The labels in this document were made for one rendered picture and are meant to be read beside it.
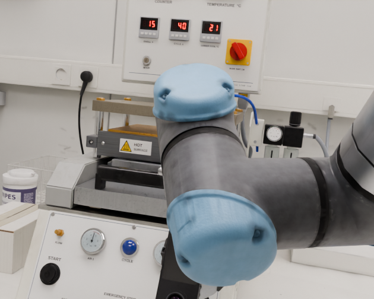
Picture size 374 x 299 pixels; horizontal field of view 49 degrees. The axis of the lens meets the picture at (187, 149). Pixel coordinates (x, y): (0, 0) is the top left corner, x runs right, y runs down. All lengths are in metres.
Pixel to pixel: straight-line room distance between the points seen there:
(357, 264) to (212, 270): 0.81
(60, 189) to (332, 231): 0.49
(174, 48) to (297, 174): 0.69
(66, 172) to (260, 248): 0.50
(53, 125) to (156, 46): 0.69
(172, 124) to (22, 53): 1.30
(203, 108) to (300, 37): 1.02
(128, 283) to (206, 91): 0.40
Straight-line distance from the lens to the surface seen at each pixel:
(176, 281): 0.48
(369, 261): 1.10
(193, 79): 0.37
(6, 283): 0.89
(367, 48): 1.36
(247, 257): 0.30
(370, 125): 0.30
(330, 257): 1.09
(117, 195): 0.68
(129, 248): 0.66
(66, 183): 0.72
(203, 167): 0.31
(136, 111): 0.76
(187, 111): 0.35
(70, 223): 0.71
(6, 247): 0.91
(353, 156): 0.32
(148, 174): 0.66
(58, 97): 1.55
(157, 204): 0.66
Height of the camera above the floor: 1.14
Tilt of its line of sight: 8 degrees down
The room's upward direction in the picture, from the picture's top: 5 degrees clockwise
